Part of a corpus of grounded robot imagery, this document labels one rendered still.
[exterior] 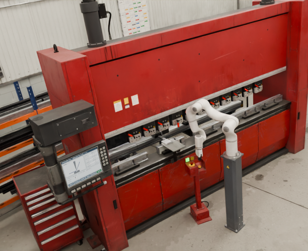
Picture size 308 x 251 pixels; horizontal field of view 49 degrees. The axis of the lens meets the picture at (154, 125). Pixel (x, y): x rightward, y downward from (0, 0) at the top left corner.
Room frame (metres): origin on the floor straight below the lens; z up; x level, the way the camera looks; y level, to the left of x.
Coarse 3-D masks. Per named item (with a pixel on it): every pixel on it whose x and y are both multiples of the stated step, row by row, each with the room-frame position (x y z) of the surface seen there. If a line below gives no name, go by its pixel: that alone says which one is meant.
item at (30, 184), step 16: (16, 176) 3.35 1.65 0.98; (32, 176) 3.30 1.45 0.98; (32, 192) 2.97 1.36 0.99; (48, 192) 3.04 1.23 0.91; (32, 208) 2.93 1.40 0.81; (48, 208) 3.00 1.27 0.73; (64, 208) 3.10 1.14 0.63; (32, 224) 2.91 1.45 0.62; (48, 224) 2.99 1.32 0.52; (64, 224) 3.07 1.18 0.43; (48, 240) 2.95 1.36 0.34; (64, 240) 3.04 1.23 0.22; (80, 240) 3.13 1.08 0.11
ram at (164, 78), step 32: (224, 32) 4.09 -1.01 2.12; (256, 32) 4.36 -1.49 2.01; (96, 64) 3.32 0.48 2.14; (128, 64) 3.44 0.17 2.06; (160, 64) 3.63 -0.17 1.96; (192, 64) 3.84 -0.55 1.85; (224, 64) 4.08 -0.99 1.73; (256, 64) 4.36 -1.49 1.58; (96, 96) 3.24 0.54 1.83; (128, 96) 3.41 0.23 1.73; (160, 96) 3.61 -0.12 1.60; (192, 96) 3.82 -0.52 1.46; (128, 128) 3.38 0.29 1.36
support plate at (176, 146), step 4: (172, 140) 3.63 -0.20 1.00; (164, 144) 3.56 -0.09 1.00; (168, 144) 3.54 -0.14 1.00; (172, 144) 3.53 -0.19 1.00; (176, 144) 3.51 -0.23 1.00; (180, 144) 3.50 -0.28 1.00; (168, 148) 3.45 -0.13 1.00; (172, 148) 3.43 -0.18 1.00; (176, 148) 3.42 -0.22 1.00; (180, 148) 3.41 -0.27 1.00
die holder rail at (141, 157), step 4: (144, 152) 3.50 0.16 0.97; (132, 156) 3.44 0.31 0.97; (136, 156) 3.42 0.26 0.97; (140, 156) 3.44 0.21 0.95; (144, 156) 3.46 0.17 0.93; (124, 160) 3.37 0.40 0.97; (128, 160) 3.36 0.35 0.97; (136, 160) 3.41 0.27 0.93; (140, 160) 3.43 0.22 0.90; (144, 160) 3.45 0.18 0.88; (116, 164) 3.31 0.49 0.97; (120, 164) 3.30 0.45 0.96; (124, 164) 3.33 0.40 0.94; (128, 164) 3.35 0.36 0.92; (112, 168) 3.25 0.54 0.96; (116, 168) 3.28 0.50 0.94; (120, 168) 3.30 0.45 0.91
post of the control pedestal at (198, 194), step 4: (196, 176) 3.36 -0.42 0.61; (196, 180) 3.36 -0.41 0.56; (196, 184) 3.36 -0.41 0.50; (196, 188) 3.36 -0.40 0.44; (196, 192) 3.36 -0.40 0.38; (196, 196) 3.37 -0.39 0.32; (200, 196) 3.37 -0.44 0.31; (196, 200) 3.38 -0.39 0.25; (200, 200) 3.37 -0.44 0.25; (196, 204) 3.39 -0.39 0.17; (200, 204) 3.37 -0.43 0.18
